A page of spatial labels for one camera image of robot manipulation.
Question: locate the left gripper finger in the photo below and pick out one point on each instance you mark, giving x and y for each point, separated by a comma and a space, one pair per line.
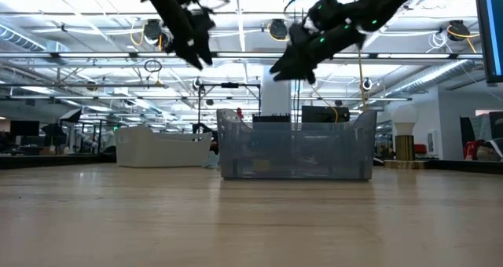
206, 51
190, 55

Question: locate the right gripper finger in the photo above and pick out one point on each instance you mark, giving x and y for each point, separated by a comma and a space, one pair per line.
287, 61
300, 72

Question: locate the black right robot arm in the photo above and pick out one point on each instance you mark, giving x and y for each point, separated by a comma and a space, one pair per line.
385, 2

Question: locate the white building column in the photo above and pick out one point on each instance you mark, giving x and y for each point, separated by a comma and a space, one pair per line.
276, 98

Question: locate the black box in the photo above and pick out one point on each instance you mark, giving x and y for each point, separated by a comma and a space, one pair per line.
271, 118
325, 114

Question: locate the grey translucent plastic bin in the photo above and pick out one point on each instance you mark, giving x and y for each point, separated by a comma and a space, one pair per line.
294, 153

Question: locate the white plastic bin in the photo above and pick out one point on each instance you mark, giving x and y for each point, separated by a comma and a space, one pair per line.
161, 149

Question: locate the brass lamp with white bulb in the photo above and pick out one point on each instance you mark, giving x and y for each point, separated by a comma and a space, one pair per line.
404, 141

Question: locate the monitor with blue screen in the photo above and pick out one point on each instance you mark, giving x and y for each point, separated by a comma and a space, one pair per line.
491, 31

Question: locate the red and white bag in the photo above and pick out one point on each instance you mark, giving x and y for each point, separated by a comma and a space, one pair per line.
471, 151

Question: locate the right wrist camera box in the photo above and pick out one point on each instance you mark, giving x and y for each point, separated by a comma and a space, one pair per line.
298, 31

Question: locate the black tubular stand frame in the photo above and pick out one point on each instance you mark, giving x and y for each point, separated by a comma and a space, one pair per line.
230, 85

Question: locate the black aluminium table frame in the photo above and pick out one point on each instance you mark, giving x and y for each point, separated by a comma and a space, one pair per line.
51, 162

